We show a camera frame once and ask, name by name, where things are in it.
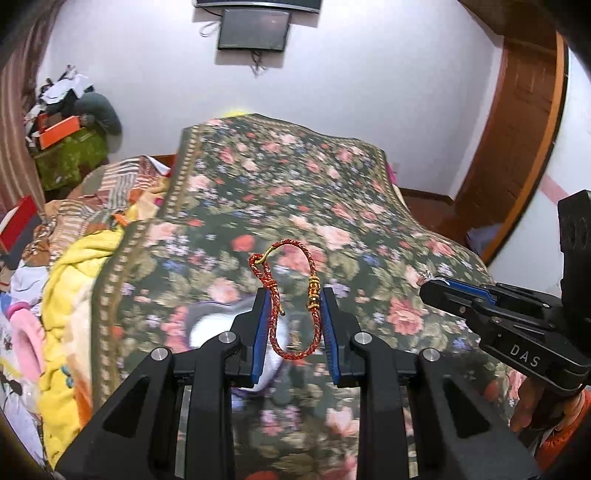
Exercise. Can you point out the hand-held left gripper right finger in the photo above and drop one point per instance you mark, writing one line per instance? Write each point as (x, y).
(331, 332)

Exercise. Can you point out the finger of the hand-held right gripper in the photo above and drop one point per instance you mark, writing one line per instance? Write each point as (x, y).
(452, 300)
(531, 307)

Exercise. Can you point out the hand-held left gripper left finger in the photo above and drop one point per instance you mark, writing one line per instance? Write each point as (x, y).
(262, 332)

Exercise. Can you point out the heart-shaped tin box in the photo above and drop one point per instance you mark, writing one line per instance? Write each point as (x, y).
(210, 327)

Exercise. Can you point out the person's right forearm orange sleeve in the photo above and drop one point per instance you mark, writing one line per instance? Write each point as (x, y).
(568, 429)

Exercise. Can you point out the person's right hand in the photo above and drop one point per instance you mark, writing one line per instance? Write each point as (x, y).
(531, 401)

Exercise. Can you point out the pink cloth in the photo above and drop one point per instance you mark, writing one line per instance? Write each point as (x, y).
(393, 171)

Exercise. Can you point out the white wardrobe door pink hearts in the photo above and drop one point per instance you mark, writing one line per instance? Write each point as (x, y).
(554, 161)

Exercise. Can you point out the floral blanket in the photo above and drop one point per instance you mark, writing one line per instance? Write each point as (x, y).
(277, 184)

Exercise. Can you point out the wooden door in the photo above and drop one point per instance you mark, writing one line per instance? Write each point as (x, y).
(517, 152)

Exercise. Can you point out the yellow blanket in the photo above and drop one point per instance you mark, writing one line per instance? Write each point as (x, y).
(74, 323)

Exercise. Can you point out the striped patchwork quilt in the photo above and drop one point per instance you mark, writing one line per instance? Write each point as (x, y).
(111, 184)

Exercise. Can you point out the yellow cloth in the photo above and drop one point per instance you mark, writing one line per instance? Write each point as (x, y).
(235, 112)

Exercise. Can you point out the pink plush toy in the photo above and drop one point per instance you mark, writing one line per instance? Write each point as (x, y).
(27, 332)

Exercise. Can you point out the pile of papers and bags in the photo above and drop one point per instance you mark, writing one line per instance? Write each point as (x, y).
(14, 392)

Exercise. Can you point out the red box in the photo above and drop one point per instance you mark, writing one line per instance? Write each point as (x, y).
(18, 226)

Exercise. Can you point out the orange box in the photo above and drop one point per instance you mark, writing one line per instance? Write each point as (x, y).
(57, 131)

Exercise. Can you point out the wooden overhead cabinet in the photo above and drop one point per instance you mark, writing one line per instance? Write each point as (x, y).
(508, 18)

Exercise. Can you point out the small black monitor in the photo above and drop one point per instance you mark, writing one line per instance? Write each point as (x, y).
(254, 28)

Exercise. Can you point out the pile of clothes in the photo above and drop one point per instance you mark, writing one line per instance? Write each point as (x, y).
(57, 90)

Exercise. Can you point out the striped brown curtain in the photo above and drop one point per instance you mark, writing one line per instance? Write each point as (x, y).
(21, 115)

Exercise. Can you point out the wall-mounted black television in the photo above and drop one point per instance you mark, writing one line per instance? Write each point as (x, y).
(258, 3)

